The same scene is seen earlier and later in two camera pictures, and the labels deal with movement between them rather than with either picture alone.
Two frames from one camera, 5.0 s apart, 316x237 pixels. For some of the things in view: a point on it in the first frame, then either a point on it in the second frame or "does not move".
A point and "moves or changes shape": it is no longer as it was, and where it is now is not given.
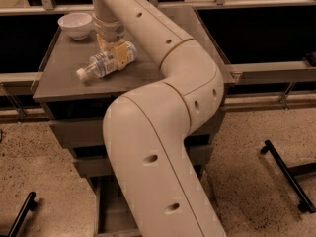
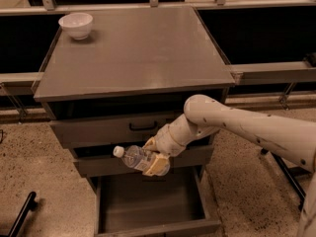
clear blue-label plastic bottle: x=104 y=63 moves or changes shape
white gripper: x=110 y=31 to x=163 y=141
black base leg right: x=290 y=173 does not move
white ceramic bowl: x=76 y=24 does not move
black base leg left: x=30 y=205 does not move
